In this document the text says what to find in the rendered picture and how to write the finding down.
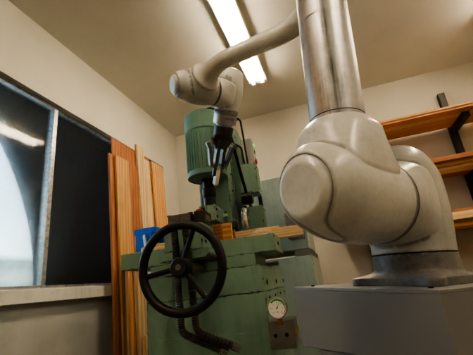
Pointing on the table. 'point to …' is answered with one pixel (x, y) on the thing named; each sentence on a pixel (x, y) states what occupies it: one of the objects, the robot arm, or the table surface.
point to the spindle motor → (199, 150)
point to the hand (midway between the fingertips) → (216, 176)
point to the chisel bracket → (215, 213)
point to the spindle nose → (209, 191)
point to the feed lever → (244, 186)
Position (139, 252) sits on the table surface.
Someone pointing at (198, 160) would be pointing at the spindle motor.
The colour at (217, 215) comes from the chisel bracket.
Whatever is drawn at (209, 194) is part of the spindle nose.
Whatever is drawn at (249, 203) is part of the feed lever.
